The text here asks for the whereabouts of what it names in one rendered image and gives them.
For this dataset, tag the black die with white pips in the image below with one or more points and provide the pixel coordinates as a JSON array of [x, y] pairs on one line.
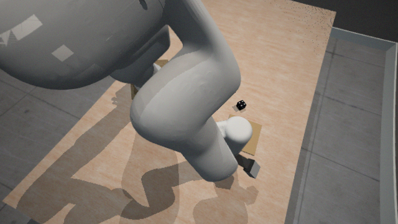
[[241, 105]]

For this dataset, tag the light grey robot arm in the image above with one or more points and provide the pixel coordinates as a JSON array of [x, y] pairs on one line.
[[69, 44]]

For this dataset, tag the tan flat mat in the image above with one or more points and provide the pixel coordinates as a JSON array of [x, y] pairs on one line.
[[250, 147]]

